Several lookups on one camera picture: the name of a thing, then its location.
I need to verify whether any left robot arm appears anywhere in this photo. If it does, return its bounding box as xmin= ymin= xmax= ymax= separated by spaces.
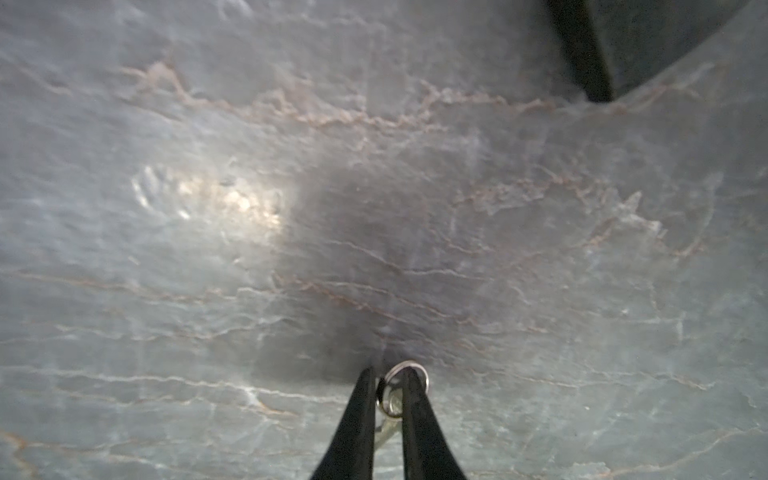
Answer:
xmin=547 ymin=0 xmax=746 ymax=103

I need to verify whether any small silver key ring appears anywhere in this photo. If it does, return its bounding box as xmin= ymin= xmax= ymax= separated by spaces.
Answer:
xmin=373 ymin=359 xmax=431 ymax=451

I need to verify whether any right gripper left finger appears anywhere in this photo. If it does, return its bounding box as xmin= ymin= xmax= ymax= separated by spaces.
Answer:
xmin=311 ymin=367 xmax=377 ymax=480

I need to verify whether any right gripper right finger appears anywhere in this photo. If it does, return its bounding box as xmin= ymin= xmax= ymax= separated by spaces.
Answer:
xmin=402 ymin=368 xmax=467 ymax=480

